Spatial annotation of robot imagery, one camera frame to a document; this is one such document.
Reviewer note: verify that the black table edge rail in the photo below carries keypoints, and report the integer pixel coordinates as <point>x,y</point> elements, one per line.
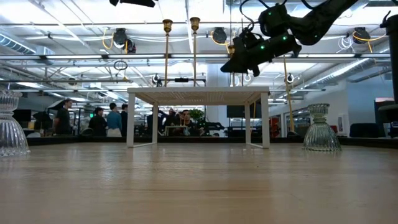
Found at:
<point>77,141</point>

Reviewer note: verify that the white perforated metal shelf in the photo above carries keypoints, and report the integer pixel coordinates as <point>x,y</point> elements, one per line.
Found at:
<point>199,91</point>

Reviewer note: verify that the green ribbed glass candle holder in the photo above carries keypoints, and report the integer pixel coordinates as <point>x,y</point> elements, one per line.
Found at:
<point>321,137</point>

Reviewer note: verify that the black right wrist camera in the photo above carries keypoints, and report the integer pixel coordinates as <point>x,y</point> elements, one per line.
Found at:
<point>245,39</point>

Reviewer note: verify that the clear ribbed glass candle holder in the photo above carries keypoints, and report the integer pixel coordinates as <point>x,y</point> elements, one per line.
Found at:
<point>12,133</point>

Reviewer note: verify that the person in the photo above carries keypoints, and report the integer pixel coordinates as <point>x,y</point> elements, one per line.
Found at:
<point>98,124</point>
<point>171,116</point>
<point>63,119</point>
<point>114,121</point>
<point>124,119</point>
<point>187,123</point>

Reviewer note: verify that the tall gold candlestick holder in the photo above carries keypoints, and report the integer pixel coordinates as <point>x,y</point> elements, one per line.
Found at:
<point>167,25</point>
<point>195,23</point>

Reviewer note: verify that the green background plant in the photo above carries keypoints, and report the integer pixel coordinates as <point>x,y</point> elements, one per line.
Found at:
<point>196,114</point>

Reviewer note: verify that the dark blue chair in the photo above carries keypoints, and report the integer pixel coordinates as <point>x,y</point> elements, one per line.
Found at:
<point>363,130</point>

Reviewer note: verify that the short gold candlestick holder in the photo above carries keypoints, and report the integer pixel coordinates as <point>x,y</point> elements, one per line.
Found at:
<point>230,49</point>

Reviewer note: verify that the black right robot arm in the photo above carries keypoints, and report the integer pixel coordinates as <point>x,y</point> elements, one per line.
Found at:
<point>314,21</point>

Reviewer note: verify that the dark wall screen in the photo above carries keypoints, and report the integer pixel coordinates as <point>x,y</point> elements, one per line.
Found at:
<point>236,111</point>

